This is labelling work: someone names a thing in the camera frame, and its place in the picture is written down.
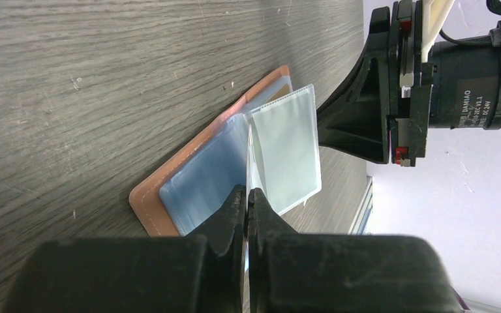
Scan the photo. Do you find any tan leather card holder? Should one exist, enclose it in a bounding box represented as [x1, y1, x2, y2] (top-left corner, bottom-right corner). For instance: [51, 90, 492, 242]
[129, 66, 322, 236]

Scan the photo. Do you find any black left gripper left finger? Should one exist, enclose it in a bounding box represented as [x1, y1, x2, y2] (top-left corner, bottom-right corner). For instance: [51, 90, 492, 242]
[3, 185, 247, 312]

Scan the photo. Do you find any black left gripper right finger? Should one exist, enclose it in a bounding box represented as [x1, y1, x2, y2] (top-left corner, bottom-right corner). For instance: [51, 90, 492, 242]
[248, 188, 463, 312]

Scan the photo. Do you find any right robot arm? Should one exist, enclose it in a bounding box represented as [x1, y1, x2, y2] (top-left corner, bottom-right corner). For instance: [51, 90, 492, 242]
[317, 1, 501, 167]

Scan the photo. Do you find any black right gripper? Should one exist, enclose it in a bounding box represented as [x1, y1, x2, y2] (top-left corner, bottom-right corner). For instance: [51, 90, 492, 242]
[316, 1, 433, 167]

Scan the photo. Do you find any aluminium front rail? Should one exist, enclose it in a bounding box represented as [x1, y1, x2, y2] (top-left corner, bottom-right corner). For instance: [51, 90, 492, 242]
[349, 176, 373, 235]

